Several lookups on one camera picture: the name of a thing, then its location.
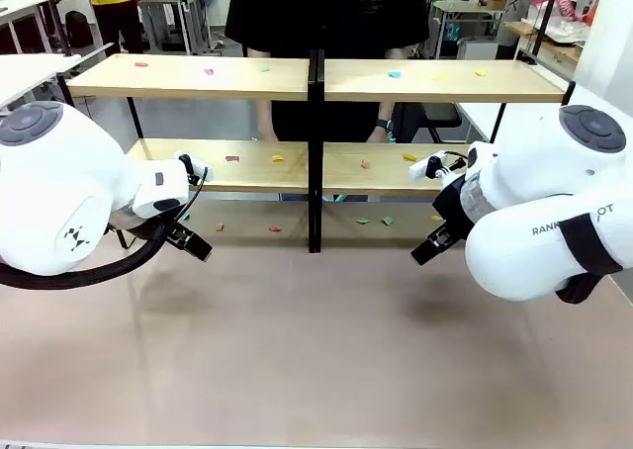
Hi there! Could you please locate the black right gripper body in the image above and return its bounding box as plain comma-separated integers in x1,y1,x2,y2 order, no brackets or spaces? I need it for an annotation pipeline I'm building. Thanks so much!
432,183,476,246

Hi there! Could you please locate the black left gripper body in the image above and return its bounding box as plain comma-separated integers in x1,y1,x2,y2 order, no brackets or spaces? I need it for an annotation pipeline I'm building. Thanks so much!
164,219,196,248

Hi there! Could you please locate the person's right forearm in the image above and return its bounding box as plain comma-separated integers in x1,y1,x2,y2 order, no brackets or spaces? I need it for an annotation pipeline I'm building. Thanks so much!
255,100,279,142

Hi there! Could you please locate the black chair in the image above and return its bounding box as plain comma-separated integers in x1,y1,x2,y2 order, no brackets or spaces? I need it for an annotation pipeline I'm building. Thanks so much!
420,102,464,144

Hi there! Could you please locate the person in grey clothes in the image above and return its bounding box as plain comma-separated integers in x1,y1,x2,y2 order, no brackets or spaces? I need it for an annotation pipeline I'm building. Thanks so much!
496,0,551,60

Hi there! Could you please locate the black stand pole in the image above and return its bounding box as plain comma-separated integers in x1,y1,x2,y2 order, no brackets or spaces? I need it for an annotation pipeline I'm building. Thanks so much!
40,0,83,60
524,0,564,67

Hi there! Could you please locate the white side table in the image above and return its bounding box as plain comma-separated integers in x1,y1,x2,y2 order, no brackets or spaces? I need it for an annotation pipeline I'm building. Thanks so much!
0,43,116,110

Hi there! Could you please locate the black backpack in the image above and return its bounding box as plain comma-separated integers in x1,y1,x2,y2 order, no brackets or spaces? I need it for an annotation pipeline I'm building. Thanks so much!
63,9,95,50

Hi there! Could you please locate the person in black clothes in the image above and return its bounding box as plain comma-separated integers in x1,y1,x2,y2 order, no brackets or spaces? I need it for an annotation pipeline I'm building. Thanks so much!
225,0,431,144

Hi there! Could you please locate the thin black camera cable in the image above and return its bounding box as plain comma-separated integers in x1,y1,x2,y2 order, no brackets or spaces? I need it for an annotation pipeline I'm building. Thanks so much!
171,165,210,225

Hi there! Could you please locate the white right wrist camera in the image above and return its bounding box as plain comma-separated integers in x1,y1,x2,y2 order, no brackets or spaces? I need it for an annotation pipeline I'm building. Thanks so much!
407,152,469,182

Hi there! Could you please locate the thick black cable sleeve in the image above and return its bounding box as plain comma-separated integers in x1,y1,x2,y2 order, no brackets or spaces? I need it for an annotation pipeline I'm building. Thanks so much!
0,220,170,293

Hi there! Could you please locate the black strap cable wrap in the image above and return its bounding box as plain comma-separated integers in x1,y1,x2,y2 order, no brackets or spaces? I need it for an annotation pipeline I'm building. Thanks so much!
555,213,626,306

